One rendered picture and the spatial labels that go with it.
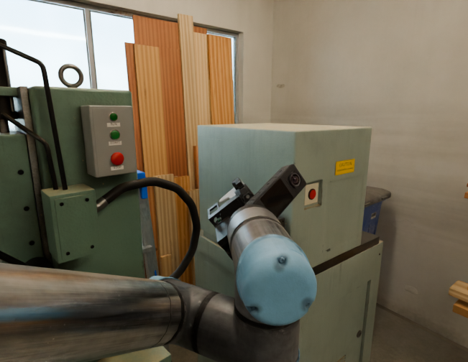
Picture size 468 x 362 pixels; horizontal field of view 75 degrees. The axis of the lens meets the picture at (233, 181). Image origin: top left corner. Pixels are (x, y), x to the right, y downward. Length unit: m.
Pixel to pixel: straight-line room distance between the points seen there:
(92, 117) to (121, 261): 0.39
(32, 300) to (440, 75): 2.26
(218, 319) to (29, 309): 0.21
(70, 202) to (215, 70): 2.00
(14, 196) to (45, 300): 0.59
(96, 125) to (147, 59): 1.59
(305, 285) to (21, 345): 0.22
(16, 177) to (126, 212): 0.26
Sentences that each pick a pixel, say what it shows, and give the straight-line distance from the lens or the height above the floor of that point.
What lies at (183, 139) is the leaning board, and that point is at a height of 1.26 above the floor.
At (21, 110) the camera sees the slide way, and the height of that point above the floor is 1.47.
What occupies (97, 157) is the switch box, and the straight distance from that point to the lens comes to 0.75.
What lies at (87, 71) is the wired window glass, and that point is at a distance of 2.38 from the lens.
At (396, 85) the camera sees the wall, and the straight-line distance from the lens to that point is 2.41.
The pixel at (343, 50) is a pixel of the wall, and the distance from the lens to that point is 2.66.
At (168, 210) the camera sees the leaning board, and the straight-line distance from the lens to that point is 2.22.
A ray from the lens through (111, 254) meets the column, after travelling 0.89.
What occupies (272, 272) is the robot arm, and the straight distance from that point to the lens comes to 0.29.
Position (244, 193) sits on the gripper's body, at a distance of 0.49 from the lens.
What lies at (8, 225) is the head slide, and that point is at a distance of 0.85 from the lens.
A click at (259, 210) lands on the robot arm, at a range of 0.40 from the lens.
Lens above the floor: 1.46
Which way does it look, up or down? 13 degrees down
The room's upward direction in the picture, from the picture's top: straight up
